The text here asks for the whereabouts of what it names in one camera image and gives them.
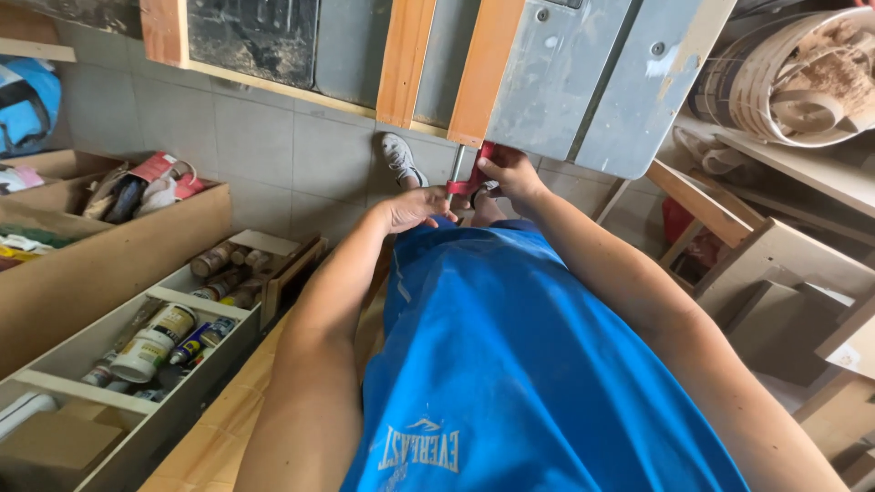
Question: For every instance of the blue bag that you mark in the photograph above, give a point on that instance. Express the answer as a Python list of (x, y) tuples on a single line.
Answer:
[(27, 102)]

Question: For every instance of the red bar clamp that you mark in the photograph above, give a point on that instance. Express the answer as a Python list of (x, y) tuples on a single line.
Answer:
[(466, 186)]

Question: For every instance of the heap of fibreboard offcuts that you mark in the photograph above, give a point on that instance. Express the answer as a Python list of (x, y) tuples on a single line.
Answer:
[(786, 300)]

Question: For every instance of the brown fibreboard crate with clutter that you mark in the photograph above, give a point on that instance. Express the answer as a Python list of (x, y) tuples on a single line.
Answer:
[(82, 273)]

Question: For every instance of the person's right hand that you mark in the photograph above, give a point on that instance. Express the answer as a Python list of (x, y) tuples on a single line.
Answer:
[(516, 179)]

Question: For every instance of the wooden trestle frame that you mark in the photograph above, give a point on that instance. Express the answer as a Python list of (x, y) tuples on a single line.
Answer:
[(697, 201)]

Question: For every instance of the wooden frame with dark panel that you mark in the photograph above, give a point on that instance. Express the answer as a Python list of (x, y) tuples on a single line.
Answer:
[(253, 41)]

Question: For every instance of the red bag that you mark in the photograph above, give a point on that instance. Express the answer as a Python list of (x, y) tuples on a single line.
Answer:
[(687, 229)]

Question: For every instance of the grey shoe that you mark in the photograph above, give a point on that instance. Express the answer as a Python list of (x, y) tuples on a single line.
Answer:
[(482, 193), (402, 161)]

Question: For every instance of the shelf board with white cloth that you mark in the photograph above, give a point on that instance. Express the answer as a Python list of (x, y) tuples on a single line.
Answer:
[(765, 160)]

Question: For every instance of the coil of wood edge banding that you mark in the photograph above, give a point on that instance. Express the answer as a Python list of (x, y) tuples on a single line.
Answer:
[(793, 75)]

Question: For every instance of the orange wooden slat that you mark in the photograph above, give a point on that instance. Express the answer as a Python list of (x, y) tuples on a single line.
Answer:
[(406, 61), (484, 75)]

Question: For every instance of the blue t-shirt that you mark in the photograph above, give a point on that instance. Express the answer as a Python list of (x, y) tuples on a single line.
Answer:
[(519, 369)]

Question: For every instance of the person's left hand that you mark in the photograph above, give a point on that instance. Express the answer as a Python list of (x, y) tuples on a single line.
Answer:
[(409, 208)]

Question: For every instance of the grey workbench top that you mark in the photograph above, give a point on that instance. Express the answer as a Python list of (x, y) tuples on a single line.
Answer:
[(581, 82)]

